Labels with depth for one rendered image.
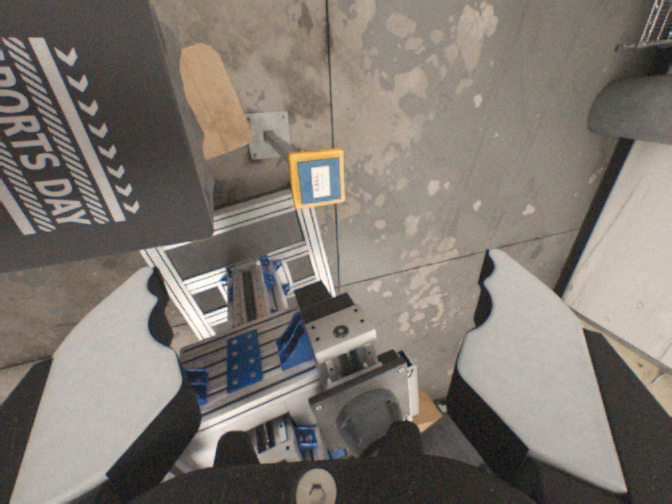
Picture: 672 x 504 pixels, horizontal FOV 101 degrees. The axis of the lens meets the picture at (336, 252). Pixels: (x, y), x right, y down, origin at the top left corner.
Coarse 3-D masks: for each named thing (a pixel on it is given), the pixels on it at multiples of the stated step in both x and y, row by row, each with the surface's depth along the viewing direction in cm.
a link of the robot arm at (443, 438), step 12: (444, 420) 50; (432, 432) 49; (444, 432) 48; (456, 432) 47; (432, 444) 48; (444, 444) 47; (456, 444) 45; (468, 444) 45; (444, 456) 46; (456, 456) 44; (468, 456) 43; (480, 468) 41
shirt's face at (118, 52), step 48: (0, 0) 39; (48, 0) 41; (96, 0) 42; (96, 48) 44; (144, 48) 46; (96, 96) 47; (144, 96) 49; (144, 144) 52; (144, 192) 56; (192, 192) 59; (0, 240) 52; (48, 240) 54; (96, 240) 57; (144, 240) 60
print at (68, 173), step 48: (0, 48) 41; (48, 48) 43; (0, 96) 43; (48, 96) 45; (0, 144) 46; (48, 144) 48; (96, 144) 50; (0, 192) 49; (48, 192) 51; (96, 192) 53
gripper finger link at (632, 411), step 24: (600, 336) 7; (600, 360) 6; (600, 384) 6; (624, 384) 6; (624, 408) 5; (648, 408) 5; (624, 432) 5; (648, 432) 5; (624, 456) 5; (648, 456) 5; (528, 480) 5; (552, 480) 4; (576, 480) 4; (624, 480) 4; (648, 480) 4
